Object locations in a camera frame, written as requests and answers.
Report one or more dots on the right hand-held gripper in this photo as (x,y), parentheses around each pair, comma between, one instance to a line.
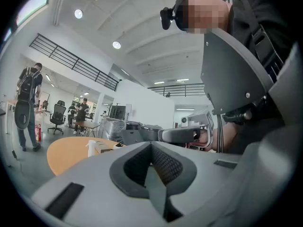
(208,119)

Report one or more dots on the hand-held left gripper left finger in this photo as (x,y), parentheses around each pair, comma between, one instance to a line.
(94,174)

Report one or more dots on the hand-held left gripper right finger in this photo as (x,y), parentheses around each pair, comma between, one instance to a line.
(201,174)

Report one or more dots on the person's right forearm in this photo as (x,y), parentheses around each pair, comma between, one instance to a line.
(227,138)

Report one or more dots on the person's right hand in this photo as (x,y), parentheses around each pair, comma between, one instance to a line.
(200,137)

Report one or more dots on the grey box with round recesses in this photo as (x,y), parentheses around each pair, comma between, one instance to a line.
(102,148)

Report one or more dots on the black equipment case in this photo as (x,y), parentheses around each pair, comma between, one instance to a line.
(146,130)

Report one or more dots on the black case with red button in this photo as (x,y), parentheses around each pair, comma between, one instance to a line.
(132,137)

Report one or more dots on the plastic-wrapped black bundle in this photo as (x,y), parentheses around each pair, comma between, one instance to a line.
(112,129)

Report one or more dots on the black mezzanine railing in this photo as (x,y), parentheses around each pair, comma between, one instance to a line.
(97,76)
(177,86)

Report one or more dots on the wooden table with hairpin legs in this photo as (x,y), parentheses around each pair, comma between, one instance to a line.
(88,124)

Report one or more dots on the black monitor on stand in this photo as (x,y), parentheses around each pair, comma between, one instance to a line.
(117,112)

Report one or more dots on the black office chair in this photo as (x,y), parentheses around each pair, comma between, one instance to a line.
(57,115)

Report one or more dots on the grey chest-mounted box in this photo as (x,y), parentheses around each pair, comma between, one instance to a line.
(227,74)

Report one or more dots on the round ceiling light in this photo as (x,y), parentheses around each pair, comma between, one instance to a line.
(116,44)
(78,13)

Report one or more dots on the person's head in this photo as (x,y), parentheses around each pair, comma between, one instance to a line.
(203,15)

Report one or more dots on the person's black-shirted torso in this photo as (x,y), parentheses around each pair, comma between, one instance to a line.
(267,8)

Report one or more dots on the black head camera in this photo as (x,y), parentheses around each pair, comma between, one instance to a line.
(166,18)

